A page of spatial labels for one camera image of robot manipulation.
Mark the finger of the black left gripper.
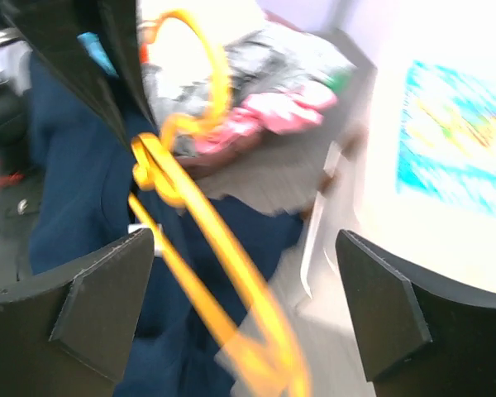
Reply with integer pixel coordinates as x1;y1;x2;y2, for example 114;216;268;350
0;0;128;146
98;0;155;125

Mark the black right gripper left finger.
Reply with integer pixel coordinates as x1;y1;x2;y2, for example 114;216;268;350
0;229;154;396

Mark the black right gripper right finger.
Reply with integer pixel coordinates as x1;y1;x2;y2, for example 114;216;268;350
336;230;496;396

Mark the navy blue t shirt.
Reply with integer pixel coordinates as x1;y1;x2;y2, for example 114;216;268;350
28;55;303;397

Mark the yellow hanger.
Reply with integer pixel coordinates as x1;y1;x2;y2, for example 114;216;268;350
128;9;311;396

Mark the light blue cloth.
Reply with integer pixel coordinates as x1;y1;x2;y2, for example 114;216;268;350
78;32;118;77

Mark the grey cloth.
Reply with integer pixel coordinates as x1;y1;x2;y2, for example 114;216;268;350
142;22;355;157

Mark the white drawer unit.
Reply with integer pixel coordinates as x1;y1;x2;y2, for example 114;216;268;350
296;1;496;329

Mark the blue treehouse paperback book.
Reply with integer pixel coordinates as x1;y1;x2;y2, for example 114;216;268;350
395;61;496;218

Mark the pink cloth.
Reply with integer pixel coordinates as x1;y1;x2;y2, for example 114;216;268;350
195;84;337;154

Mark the green cloth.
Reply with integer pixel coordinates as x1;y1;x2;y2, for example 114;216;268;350
326;69;353;94

